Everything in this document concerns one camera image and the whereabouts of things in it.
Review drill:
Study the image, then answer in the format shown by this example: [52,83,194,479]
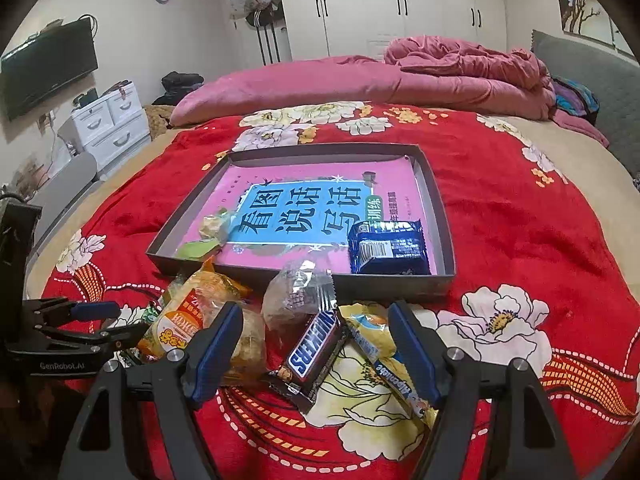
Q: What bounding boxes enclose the black clothes pile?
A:
[152,71,206,107]

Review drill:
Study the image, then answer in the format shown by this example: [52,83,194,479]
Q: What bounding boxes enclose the grey cardboard tray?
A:
[145,142,457,303]

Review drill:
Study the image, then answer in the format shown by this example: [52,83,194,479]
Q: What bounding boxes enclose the white drawer cabinet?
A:
[70,81,152,171]

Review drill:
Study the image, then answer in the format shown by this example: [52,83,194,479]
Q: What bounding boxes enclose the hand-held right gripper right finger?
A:
[387,300,581,480]

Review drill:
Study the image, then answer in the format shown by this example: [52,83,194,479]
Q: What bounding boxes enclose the pink and blue book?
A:
[182,162,441,276]

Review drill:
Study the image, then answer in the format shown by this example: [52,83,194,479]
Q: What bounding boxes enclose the black wall television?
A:
[0,19,99,122]

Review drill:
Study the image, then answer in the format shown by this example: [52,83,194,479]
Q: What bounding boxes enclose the tree wall painting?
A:
[550,0,636,56]

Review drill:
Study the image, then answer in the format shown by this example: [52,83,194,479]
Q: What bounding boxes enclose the red floral blanket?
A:
[40,102,640,480]

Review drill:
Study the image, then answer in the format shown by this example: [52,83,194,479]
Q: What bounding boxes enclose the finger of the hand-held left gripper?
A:
[35,324,151,348]
[22,297,122,328]

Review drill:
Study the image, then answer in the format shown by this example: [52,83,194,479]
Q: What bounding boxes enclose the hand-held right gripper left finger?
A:
[59,301,245,480]

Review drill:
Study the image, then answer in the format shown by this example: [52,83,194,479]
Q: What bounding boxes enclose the colourful striped cloth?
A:
[552,77,601,126]

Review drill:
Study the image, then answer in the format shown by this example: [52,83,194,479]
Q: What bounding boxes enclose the tan fuzzy cloth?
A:
[145,105,176,141]

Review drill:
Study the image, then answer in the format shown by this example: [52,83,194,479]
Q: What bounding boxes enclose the pink quilt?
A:
[170,55,608,148]

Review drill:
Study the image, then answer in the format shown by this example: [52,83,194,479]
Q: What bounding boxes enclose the white wardrobe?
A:
[192,0,508,66]

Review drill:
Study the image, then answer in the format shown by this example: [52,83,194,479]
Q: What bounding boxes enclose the grey quilted headboard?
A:
[530,30,640,181]

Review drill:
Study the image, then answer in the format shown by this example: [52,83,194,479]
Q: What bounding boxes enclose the clear pastry packet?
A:
[261,259,338,333]

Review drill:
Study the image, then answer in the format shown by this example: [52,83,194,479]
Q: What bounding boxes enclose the green snack packet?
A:
[177,210,236,263]

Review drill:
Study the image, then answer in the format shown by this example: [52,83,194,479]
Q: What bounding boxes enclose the blue snack packet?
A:
[346,219,432,276]

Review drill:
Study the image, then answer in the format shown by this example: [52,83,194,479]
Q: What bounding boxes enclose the black coat stand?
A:
[255,10,281,66]

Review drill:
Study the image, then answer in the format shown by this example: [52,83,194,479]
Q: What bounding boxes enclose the orange bread packet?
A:
[136,260,268,386]

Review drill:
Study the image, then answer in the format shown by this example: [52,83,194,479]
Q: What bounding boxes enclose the brown chocolate bar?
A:
[265,310,351,413]

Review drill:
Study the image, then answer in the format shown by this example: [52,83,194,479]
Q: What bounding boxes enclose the hanging bags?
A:
[229,0,283,28]

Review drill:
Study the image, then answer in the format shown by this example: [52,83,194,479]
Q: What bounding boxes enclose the yellow snack packet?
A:
[340,302,438,431]

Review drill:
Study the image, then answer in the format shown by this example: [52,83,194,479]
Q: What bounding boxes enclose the crumpled pink duvet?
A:
[384,35,556,111]

